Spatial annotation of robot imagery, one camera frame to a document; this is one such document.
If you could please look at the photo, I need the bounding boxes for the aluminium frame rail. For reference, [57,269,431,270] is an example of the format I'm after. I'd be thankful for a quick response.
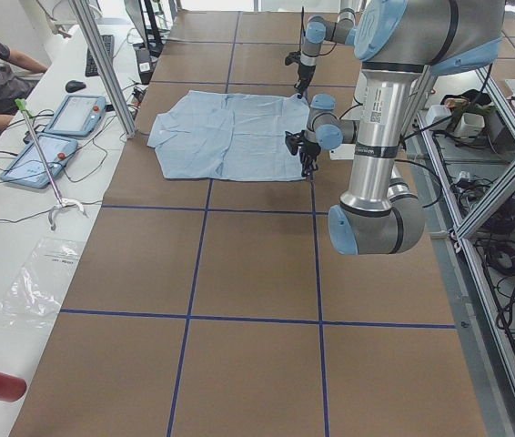
[408,59,515,436]

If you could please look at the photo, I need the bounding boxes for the light blue button-up shirt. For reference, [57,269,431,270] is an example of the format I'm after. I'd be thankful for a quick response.
[147,90,309,182]

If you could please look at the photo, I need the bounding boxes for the grey aluminium post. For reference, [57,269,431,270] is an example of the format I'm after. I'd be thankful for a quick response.
[69,0,136,139]

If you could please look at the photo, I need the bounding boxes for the near teach pendant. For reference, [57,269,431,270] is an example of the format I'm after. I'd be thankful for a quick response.
[0,134,78,188]

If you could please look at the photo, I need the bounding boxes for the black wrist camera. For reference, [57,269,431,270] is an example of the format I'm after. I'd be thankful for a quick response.
[284,51,301,66]
[285,131,304,156]

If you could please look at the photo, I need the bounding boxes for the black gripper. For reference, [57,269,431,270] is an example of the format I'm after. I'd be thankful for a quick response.
[294,56,316,99]
[299,139,321,178]

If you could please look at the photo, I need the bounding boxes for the black keyboard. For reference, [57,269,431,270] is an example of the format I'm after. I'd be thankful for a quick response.
[84,34,116,77]

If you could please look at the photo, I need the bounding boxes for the clear plastic bag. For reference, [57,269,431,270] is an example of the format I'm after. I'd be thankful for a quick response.
[0,237,86,332]

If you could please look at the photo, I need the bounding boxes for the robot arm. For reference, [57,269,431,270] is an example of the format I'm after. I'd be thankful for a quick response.
[285,1,367,98]
[285,1,505,255]

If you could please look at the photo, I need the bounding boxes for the black computer mouse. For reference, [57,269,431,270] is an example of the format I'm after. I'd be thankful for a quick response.
[65,80,86,93]

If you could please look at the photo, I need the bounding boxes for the teach pendant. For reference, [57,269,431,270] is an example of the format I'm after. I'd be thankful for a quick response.
[43,94,106,138]
[0,134,78,188]

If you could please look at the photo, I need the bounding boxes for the far teach pendant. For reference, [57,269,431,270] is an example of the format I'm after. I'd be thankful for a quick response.
[43,94,106,138]

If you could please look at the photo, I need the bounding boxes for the reacher grabber tool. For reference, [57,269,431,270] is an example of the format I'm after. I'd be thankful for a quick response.
[15,98,87,231]

